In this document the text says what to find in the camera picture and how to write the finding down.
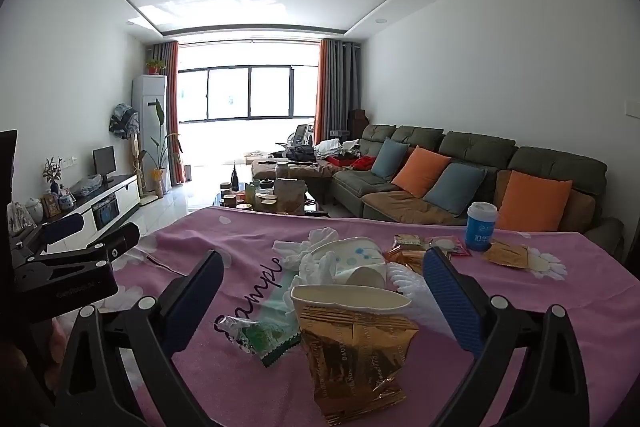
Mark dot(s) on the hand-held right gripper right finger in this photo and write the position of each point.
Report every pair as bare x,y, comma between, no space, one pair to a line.
450,302

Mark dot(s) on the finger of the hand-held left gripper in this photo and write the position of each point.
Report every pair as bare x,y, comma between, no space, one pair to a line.
62,228
112,247

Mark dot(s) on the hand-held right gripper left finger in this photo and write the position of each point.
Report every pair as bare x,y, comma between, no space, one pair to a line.
197,302

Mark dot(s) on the grey patterned cloth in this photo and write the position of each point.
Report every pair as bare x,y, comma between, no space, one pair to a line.
345,297

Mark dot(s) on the crushed patterned paper cup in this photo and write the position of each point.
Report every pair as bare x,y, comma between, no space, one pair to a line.
350,257

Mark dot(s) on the gold snack packet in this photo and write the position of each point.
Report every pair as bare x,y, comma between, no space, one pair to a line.
350,357

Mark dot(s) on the white porcelain jar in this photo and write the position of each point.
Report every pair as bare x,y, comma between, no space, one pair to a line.
34,209

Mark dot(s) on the clear plastic wrapped ornament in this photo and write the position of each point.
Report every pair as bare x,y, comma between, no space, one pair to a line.
20,217

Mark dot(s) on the plastic wrapped bundle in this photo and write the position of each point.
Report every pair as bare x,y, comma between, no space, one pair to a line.
89,186

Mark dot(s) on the crumpled silver green wrapper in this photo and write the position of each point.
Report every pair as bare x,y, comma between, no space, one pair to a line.
237,332

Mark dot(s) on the white black TV cabinet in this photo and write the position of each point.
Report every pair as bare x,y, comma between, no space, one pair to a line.
122,197

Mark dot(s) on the red white packet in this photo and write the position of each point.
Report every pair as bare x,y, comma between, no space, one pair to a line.
450,247

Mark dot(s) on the small tree in blue vase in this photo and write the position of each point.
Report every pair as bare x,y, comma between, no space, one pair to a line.
52,172

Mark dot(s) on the orange snack packet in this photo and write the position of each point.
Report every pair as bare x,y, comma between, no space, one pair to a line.
405,262

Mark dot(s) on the flat gold wrapper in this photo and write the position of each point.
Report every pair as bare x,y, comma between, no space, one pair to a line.
505,254

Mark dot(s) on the small brown snack packet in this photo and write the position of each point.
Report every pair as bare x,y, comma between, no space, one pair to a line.
409,242

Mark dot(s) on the blue paper cup with lid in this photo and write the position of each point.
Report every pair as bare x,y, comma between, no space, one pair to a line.
480,232

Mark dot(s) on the black monitor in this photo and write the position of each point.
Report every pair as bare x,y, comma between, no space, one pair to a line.
104,159

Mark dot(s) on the pink floral blanket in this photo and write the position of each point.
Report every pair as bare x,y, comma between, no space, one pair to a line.
525,332

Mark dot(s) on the tall leafy potted plant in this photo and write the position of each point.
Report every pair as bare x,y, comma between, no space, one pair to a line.
159,177

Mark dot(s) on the green snack wrapper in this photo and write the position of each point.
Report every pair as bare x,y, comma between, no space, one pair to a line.
275,337

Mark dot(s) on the blue cushion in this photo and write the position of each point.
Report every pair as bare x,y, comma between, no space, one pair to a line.
455,189
390,159

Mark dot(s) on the group of jars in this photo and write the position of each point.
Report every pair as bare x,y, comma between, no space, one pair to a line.
260,197

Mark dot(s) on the cloth covered standing fan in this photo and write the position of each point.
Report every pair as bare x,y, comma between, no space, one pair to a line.
122,119

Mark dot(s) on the orange cushion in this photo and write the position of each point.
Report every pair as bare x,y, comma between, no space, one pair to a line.
532,202
420,172

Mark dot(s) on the brown paper bag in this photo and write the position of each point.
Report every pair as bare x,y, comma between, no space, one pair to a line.
290,197

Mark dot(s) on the white standing air conditioner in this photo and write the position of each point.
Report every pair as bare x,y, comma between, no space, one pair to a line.
149,107

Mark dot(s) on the grey orange curtain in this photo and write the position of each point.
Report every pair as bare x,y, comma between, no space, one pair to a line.
167,107
335,92

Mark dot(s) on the olive green sofa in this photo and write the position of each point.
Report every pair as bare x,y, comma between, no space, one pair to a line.
475,147

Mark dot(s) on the red cloth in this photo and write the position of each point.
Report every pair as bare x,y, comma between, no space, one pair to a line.
364,163

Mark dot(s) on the brown ottoman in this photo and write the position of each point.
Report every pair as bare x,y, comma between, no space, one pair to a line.
300,169

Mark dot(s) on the black bag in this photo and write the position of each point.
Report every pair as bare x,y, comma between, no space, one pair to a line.
302,153

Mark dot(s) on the small potted plant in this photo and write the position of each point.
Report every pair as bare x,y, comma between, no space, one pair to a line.
155,67

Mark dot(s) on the pile of clothes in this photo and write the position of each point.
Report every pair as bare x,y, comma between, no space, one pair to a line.
335,147

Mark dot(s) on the white grey machine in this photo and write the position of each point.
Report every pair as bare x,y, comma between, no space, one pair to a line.
302,134

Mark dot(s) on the large window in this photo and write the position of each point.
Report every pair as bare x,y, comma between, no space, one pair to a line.
250,92

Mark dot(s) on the wooden photo frame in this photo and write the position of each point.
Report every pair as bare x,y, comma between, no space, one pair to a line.
50,205

